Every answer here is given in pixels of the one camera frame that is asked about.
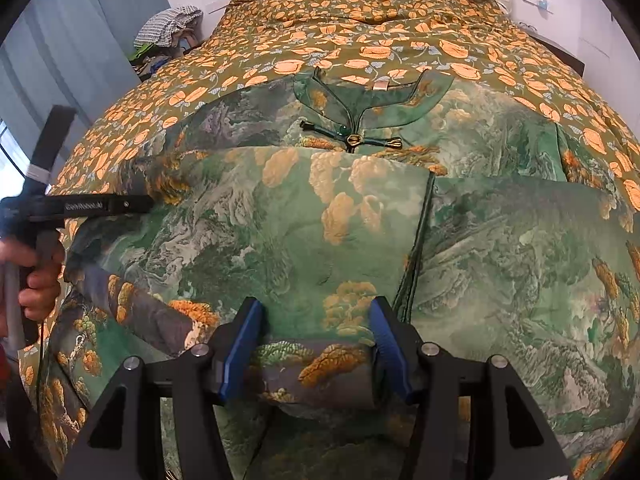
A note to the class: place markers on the dark wooden nightstand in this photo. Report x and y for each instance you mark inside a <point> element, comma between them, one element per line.
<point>565,57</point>

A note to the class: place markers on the grey striped cloth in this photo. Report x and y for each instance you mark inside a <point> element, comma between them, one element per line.
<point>167,22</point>

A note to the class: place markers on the grey-blue curtain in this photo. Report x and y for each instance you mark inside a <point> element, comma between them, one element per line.
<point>75,35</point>

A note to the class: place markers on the person's left hand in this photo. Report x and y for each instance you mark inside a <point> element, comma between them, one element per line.
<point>42,290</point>

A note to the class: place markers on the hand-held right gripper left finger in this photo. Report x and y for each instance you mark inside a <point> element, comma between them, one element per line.
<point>240,355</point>

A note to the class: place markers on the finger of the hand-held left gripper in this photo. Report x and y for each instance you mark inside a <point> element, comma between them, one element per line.
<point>52,140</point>

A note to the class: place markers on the white wardrobe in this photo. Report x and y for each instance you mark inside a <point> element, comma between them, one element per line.
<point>615,60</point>

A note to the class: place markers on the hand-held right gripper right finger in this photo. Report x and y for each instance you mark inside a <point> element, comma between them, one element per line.
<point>395,355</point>

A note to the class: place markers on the orange floral green quilt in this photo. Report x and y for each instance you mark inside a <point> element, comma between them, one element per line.
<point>400,25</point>

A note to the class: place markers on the green landscape print jacket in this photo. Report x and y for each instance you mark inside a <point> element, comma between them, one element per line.
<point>300,240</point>

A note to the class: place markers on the window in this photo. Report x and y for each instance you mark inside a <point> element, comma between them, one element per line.
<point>10,170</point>

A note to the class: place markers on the pile of colourful clothes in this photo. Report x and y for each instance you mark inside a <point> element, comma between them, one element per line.
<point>160,55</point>

